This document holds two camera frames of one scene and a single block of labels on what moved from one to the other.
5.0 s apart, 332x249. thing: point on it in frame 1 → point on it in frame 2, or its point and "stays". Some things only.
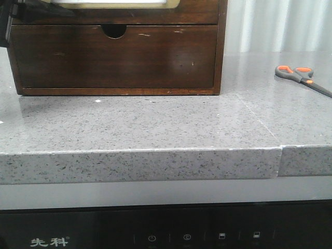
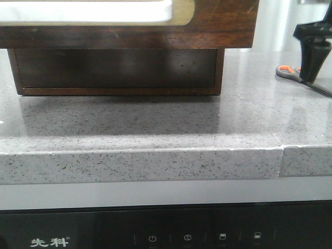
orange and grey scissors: [301, 75] stays
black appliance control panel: [283, 224] stays
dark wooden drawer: [132, 12] → [193, 24]
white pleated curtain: [263, 26] stays
